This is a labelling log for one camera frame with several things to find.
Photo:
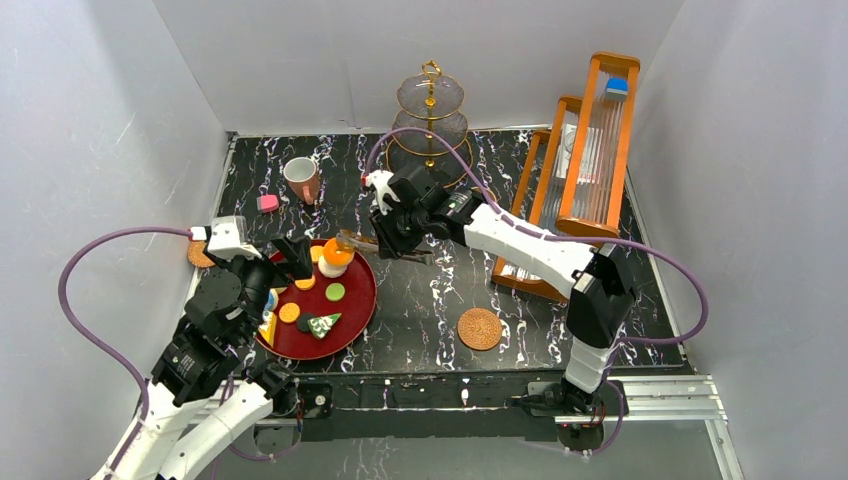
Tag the orange wooden rack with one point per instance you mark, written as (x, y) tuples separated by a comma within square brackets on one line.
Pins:
[(574, 176)]

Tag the pink mug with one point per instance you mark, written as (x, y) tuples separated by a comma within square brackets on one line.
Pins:
[(302, 175)]

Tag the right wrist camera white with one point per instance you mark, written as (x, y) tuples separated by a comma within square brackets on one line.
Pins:
[(384, 198)]

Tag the woven coaster left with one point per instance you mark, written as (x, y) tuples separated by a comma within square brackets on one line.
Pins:
[(196, 255)]

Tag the three-tier glass cake stand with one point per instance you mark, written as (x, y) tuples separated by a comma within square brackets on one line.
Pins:
[(432, 101)]

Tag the orange donut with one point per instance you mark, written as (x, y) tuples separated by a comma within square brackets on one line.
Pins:
[(336, 255)]

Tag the blue white donut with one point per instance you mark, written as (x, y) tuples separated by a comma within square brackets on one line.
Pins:
[(272, 301)]

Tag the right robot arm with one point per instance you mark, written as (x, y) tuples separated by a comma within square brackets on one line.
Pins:
[(594, 280)]

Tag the red round tray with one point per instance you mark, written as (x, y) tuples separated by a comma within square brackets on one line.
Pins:
[(350, 300)]

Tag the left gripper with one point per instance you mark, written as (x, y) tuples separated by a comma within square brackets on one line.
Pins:
[(276, 266)]

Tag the pink grey eraser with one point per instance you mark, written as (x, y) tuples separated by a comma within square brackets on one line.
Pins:
[(267, 203)]

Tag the yellow biscuit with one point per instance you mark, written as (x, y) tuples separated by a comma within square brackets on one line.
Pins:
[(289, 313), (316, 253), (305, 284)]

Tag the woven coaster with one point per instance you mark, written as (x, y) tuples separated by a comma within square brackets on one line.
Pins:
[(479, 329), (196, 255)]

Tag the yellow biscuit upper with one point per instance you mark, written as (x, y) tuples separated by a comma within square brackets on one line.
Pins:
[(316, 253)]

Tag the yellow layered cake slice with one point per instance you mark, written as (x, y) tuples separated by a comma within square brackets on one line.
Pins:
[(267, 328)]

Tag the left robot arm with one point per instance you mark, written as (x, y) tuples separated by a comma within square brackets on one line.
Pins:
[(224, 314)]

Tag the woven coaster front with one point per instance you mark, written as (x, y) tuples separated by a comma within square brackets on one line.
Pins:
[(479, 329)]

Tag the green macaron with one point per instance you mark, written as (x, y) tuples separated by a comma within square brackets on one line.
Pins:
[(335, 292)]

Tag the green triangular cake slice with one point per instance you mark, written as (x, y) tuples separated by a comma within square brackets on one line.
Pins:
[(322, 325)]

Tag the blue eraser block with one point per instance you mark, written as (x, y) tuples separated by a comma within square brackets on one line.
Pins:
[(616, 90)]

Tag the black sandwich cookie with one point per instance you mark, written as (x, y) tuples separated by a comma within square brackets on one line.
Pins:
[(303, 323)]

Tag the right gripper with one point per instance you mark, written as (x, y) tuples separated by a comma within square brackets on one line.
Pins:
[(390, 246)]

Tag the yellow biscuit lower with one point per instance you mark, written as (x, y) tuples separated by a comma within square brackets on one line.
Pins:
[(289, 313)]

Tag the yellow biscuit middle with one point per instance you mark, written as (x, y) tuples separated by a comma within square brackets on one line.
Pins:
[(305, 284)]

